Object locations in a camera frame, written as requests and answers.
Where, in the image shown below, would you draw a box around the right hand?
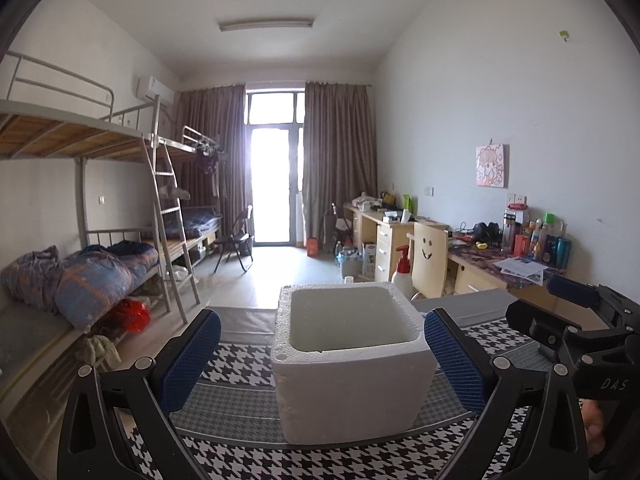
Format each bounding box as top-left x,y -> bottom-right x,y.
582,400 -> 605,456

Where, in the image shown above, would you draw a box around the blue cylinder bottle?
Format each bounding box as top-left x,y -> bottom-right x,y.
554,237 -> 572,269

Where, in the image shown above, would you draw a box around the white paper on desk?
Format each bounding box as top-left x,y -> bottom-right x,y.
495,258 -> 547,286

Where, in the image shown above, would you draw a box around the houndstooth tablecloth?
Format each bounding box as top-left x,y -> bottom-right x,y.
114,286 -> 586,480

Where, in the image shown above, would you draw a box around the red plastic bag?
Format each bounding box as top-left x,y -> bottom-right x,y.
105,298 -> 151,333

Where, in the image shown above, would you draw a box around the wooden desk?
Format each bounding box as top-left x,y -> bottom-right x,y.
345,205 -> 558,311

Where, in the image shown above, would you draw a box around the black headphones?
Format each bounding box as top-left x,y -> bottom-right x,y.
472,222 -> 502,246

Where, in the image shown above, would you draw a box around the white red pump bottle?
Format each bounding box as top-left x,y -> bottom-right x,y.
392,245 -> 413,299

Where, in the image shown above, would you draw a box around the white styrofoam box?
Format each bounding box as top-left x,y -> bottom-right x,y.
271,283 -> 437,446

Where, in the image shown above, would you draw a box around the plaid blue quilt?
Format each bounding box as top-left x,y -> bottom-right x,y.
1,240 -> 158,333

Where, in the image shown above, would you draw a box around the smiley wooden chair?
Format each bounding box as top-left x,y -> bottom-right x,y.
411,222 -> 451,301

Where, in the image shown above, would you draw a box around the black folding chair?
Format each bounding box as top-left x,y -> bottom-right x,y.
213,205 -> 254,273

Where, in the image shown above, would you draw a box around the metal bunk bed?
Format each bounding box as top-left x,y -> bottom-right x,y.
0,49 -> 224,421

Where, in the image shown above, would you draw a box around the orange small box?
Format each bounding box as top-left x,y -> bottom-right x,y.
306,237 -> 320,258

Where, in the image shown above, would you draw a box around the metal bed ladder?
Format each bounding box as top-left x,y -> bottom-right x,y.
141,134 -> 201,323

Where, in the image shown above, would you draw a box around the brown right curtain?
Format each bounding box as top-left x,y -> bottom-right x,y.
303,81 -> 378,240

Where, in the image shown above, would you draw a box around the brown curtain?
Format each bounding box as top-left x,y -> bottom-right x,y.
175,84 -> 252,235
303,81 -> 378,240

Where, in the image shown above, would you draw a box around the brown left curtain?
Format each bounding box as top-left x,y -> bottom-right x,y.
175,84 -> 252,235

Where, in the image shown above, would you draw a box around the glass balcony door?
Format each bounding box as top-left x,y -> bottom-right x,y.
245,87 -> 305,246

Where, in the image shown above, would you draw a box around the white air conditioner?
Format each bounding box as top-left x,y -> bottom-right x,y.
136,76 -> 175,107

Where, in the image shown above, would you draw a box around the ceiling light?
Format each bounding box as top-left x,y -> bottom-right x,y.
218,18 -> 314,32

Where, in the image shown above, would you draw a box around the cartoon wall poster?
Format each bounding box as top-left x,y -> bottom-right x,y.
475,144 -> 506,188

